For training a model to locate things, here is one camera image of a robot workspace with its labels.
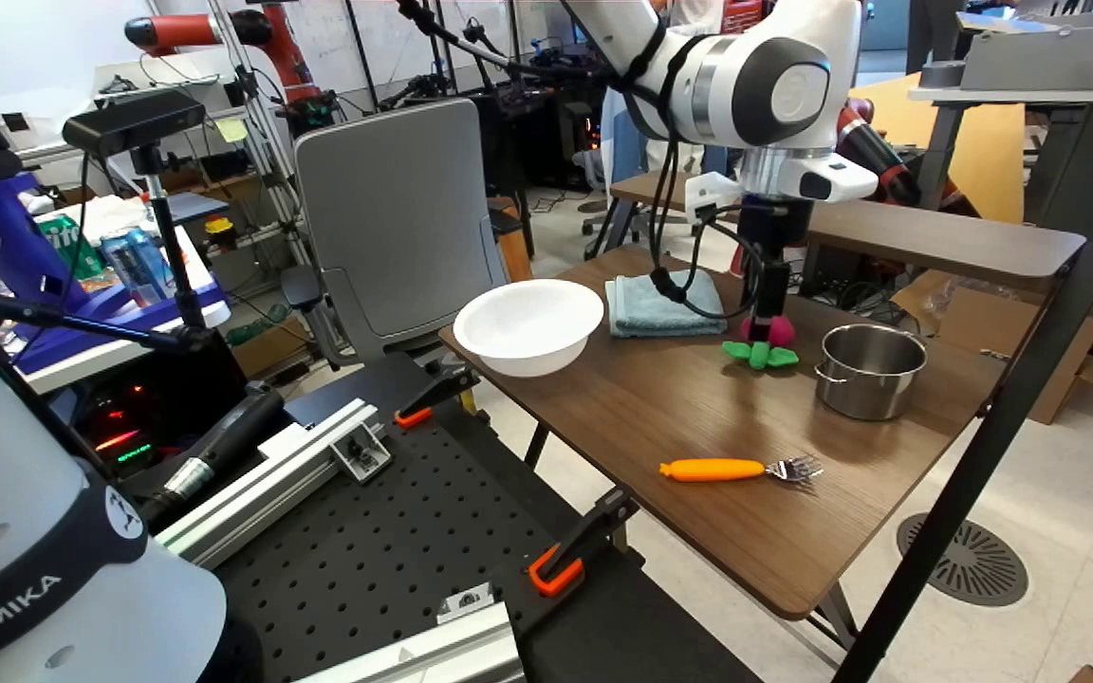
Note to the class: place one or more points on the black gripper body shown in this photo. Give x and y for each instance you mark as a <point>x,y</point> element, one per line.
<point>776,227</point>

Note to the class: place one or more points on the white bowl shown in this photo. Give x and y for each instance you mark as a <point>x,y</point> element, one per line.
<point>530,325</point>

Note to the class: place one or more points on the teal folded cloth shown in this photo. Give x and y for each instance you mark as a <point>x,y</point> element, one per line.
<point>648,310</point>

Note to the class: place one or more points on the light blue white hoodie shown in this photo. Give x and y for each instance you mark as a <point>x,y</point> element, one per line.
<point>618,145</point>

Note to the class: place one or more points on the maroon plush with green leaves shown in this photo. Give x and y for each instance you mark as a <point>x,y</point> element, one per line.
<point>759,358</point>

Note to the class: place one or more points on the brown cardboard box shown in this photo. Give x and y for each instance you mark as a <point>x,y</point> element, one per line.
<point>987,318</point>

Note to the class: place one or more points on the white Franka robot base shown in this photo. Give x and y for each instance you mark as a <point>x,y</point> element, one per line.
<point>15,532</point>

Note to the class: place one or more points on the grey desk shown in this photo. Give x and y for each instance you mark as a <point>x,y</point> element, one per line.
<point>1052,59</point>

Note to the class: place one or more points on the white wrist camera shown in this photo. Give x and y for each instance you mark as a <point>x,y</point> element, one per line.
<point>716,194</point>

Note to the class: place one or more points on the brown wooden table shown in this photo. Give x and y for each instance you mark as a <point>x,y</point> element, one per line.
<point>699,403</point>

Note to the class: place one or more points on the black box with red lights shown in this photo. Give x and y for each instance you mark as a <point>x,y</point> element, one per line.
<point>131,403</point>

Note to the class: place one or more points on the steel pot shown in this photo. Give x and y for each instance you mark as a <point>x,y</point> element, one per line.
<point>871,381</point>

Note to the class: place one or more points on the black orange clamp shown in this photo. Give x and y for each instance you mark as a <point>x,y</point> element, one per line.
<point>577,551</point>
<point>427,403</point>

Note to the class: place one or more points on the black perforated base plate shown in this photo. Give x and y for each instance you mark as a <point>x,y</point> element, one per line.
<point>408,532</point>

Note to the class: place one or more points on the red robot arm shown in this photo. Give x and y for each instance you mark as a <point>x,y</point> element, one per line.
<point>180,33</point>

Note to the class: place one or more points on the aluminium extrusion rail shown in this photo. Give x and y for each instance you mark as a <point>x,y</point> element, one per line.
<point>447,650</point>
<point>267,478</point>

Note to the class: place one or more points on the brown wooden shelf board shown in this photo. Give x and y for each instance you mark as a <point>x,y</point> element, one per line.
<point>938,233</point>

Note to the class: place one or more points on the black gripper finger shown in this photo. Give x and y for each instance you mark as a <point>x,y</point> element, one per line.
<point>759,291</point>
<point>781,299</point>

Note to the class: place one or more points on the grey chair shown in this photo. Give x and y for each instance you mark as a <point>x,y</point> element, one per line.
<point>397,214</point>

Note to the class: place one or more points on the black camera on stand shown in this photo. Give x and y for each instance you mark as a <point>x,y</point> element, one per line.
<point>131,121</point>

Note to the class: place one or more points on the blue machine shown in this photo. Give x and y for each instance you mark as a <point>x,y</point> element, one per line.
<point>2,239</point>

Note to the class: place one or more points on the round floor drain grate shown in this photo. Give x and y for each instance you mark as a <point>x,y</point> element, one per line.
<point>971,563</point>

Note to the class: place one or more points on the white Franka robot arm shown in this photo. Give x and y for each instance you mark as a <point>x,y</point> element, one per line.
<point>749,89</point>

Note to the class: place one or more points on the yellow board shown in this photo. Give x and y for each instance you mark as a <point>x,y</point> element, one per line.
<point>987,157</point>

